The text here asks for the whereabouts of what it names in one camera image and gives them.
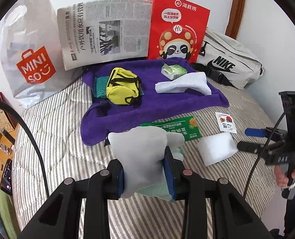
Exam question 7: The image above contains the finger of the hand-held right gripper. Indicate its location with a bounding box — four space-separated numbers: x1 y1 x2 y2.
245 128 267 137
237 141 271 155

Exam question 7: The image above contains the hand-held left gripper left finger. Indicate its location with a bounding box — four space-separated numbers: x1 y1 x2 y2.
17 158 125 239

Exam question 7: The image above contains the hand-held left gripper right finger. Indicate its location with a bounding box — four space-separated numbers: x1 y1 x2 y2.
164 146 275 239

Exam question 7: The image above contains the mint green cloth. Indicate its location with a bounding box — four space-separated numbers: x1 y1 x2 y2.
135 180 176 203

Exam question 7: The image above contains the white packet with red print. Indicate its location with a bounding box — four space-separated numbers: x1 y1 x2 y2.
215 112 238 134

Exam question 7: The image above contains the white glove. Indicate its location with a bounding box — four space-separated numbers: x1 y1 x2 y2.
108 126 185 200

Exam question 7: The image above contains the green sachet packet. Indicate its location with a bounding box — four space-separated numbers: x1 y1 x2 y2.
139 116 203 141

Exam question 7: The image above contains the white paper towel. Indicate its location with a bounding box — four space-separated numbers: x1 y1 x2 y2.
155 72 212 96

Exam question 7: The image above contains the yellow pouch with black straps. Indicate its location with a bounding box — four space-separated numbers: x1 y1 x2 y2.
106 67 142 108

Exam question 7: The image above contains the teal knitted cloth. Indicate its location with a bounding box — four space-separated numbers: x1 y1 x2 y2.
93 77 144 98

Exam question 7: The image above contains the green tissue pack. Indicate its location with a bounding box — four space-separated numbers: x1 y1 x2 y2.
161 63 189 81

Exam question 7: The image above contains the person's right hand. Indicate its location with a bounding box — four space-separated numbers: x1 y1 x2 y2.
274 163 295 193

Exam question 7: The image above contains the purple towel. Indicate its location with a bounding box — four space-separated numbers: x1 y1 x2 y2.
81 57 230 146

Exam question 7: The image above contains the striped quilt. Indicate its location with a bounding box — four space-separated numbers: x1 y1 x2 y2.
12 80 287 239

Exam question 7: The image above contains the white sling bag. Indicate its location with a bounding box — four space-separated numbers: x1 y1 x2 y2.
193 28 265 90

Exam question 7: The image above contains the black phone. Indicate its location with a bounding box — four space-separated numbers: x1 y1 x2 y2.
0 158 14 196

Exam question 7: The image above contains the red paper bag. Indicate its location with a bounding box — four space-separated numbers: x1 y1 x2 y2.
145 0 210 63

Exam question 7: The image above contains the patterned book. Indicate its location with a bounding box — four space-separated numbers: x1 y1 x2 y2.
0 105 16 133

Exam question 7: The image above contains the folded newspaper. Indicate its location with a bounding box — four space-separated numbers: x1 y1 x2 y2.
57 0 154 72

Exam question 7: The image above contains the white plastic shopping bag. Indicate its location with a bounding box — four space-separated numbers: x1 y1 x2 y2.
0 0 84 109

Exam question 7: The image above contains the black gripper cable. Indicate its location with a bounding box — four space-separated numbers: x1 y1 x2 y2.
0 97 50 198
244 112 287 198

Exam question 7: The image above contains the wooden door frame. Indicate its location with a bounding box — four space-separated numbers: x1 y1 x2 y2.
224 0 248 40

